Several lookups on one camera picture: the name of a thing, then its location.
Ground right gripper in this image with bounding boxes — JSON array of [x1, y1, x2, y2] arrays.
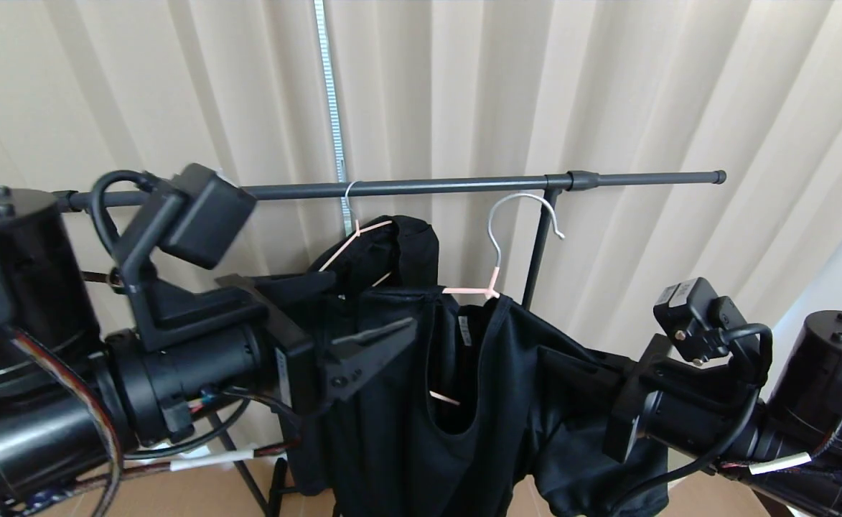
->
[[602, 334, 767, 467]]

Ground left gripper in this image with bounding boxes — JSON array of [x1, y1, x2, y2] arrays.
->
[[105, 271, 419, 450]]

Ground black drawstring shorts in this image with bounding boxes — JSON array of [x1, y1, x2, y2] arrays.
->
[[277, 214, 441, 496]]

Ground pink clothes hanger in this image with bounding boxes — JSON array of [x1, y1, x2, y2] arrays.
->
[[428, 192, 566, 407], [318, 180, 394, 288]]

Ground black garment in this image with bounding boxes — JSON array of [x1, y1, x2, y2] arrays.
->
[[320, 286, 670, 517]]

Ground black clothes rack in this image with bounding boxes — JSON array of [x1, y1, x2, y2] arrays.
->
[[55, 170, 727, 517]]

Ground beige curtain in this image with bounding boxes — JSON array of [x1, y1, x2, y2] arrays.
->
[[0, 0, 842, 460]]

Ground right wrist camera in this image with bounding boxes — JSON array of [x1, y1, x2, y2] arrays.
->
[[652, 278, 775, 392]]

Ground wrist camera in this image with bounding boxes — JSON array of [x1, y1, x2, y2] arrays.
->
[[652, 278, 775, 392], [108, 164, 258, 353]]

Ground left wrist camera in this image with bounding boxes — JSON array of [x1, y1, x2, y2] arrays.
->
[[108, 164, 258, 353]]

